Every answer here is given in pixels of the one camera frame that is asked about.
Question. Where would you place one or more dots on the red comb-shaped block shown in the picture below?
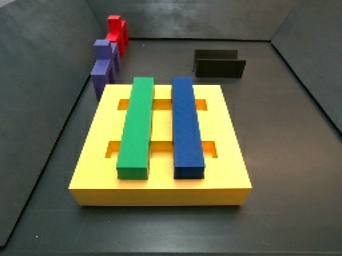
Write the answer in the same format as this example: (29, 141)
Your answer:
(118, 32)

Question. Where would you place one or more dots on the purple comb-shaped block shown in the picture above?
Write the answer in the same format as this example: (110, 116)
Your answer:
(107, 65)

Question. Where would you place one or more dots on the green long bar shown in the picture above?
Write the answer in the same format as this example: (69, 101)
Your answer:
(134, 153)

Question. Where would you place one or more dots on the blue long bar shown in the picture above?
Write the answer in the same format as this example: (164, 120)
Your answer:
(189, 160)

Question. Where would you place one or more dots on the yellow slotted board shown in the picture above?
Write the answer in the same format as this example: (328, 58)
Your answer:
(225, 186)

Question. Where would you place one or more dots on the black U-shaped bracket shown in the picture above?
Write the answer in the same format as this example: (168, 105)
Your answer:
(218, 63)

